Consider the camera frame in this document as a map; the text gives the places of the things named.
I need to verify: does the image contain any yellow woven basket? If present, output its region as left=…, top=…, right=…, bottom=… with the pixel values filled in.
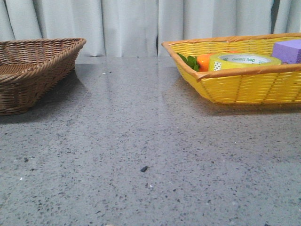
left=162, top=33, right=301, bottom=105

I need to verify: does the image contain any purple foam block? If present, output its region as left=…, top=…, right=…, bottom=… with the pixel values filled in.
left=271, top=39, right=301, bottom=64

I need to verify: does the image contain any orange plastic carrot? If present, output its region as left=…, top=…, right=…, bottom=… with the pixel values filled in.
left=176, top=53, right=214, bottom=72

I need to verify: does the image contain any yellow-green tape roll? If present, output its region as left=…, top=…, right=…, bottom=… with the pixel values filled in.
left=208, top=53, right=282, bottom=71

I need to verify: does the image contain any small black debris piece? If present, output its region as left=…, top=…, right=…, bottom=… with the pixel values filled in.
left=140, top=166, right=148, bottom=172

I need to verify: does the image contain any brown wicker basket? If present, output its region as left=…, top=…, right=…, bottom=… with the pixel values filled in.
left=0, top=38, right=86, bottom=115

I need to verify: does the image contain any white curtain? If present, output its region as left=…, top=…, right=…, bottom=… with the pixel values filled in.
left=0, top=0, right=301, bottom=57

